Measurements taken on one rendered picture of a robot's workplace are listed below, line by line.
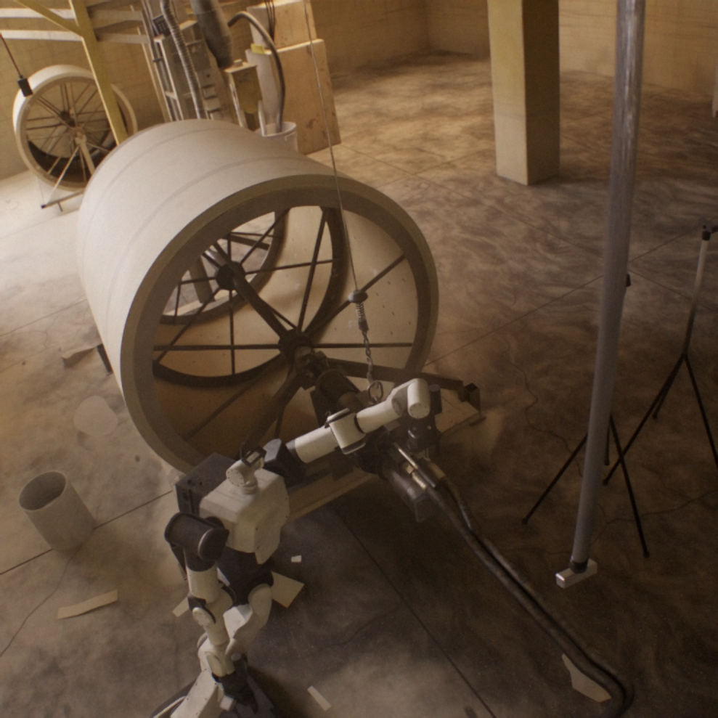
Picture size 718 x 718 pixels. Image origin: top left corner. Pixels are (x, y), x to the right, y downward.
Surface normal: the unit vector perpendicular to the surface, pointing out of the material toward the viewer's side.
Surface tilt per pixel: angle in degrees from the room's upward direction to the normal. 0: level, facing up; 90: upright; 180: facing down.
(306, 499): 0
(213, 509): 28
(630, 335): 0
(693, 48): 90
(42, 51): 90
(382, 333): 55
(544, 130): 90
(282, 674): 0
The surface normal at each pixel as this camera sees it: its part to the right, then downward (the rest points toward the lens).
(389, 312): -0.84, 0.07
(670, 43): -0.85, 0.41
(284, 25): 0.50, 0.46
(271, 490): 0.67, -0.45
